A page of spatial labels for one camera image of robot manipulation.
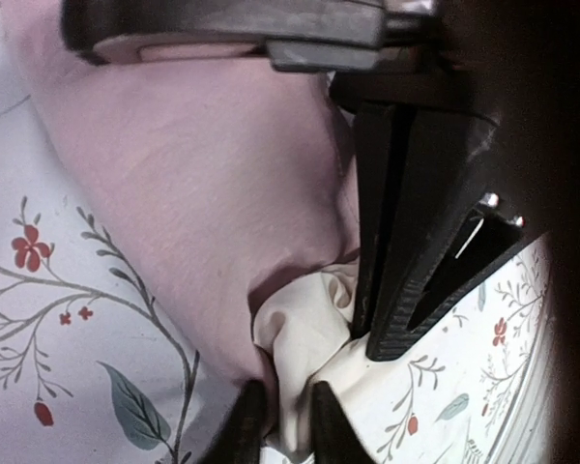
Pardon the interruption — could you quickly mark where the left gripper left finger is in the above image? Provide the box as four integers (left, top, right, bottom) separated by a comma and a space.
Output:
211, 380, 267, 464

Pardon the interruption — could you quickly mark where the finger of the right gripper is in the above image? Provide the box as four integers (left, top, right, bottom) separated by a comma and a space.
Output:
365, 104, 530, 362
351, 102, 416, 338

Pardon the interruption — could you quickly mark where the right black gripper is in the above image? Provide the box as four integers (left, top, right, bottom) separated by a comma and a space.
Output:
328, 0, 580, 243

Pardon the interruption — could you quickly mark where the floral patterned table mat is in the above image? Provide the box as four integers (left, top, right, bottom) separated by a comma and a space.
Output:
0, 3, 554, 463

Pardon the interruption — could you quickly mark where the pink and white underwear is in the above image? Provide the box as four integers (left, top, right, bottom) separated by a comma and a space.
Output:
0, 0, 446, 464

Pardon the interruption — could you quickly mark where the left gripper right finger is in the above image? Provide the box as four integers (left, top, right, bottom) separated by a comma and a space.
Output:
310, 381, 375, 464

